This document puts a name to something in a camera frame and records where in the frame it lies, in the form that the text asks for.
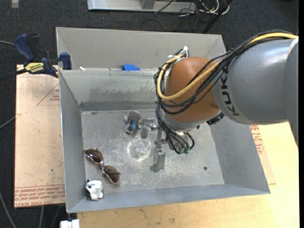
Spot brown cardboard board red print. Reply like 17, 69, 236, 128
14, 64, 277, 209

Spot blue block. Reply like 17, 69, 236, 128
122, 64, 141, 72

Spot brown lens sunglasses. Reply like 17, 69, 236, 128
84, 148, 121, 185

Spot grey metal bin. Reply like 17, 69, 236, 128
56, 27, 271, 214

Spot black cylinder on white bracket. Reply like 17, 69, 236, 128
206, 112, 226, 126

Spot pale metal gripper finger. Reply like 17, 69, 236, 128
150, 146, 167, 173
140, 117, 158, 139

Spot grey and blue small toy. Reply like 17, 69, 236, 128
123, 110, 143, 135

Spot clear glass cup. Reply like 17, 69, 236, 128
127, 135, 153, 162

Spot white and black toy animal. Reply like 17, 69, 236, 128
85, 179, 105, 201

